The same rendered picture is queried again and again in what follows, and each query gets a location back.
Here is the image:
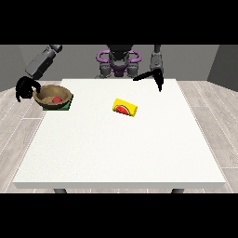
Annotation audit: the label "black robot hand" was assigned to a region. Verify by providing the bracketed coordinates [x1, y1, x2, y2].
[15, 75, 42, 103]
[132, 68, 165, 93]

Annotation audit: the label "brown wooden bowl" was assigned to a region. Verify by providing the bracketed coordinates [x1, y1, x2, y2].
[33, 84, 73, 109]

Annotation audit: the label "green square pad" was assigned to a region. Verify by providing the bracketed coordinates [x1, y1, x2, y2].
[42, 93, 74, 112]

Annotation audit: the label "yellow cup with melon print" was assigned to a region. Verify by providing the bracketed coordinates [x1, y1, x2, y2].
[112, 98, 139, 118]

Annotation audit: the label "grey robot trunk purple rings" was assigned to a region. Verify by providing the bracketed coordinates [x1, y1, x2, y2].
[95, 45, 143, 80]

